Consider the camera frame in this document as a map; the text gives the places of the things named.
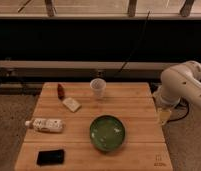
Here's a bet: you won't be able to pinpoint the white rectangular sponge block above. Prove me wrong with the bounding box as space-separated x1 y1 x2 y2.
62 97 81 112

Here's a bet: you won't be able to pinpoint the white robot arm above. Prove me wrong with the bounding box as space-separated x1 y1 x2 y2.
153 61 201 125

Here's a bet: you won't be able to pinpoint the black cables on floor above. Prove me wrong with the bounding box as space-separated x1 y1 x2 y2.
167 99 191 123

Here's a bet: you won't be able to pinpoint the white plastic cup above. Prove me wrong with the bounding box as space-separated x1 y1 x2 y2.
90 78 106 99

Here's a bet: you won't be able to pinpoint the white plastic bottle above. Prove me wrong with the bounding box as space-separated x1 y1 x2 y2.
25 118 64 133

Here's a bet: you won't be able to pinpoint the black smartphone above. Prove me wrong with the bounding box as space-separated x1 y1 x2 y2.
36 149 65 166

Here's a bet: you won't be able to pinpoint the small red-brown object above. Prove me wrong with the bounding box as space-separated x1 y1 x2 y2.
57 84 65 100

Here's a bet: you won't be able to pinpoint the green ceramic bowl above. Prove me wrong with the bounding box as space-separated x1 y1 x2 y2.
89 115 126 152

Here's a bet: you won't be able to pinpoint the black cable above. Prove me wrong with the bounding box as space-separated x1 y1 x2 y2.
112 10 151 78

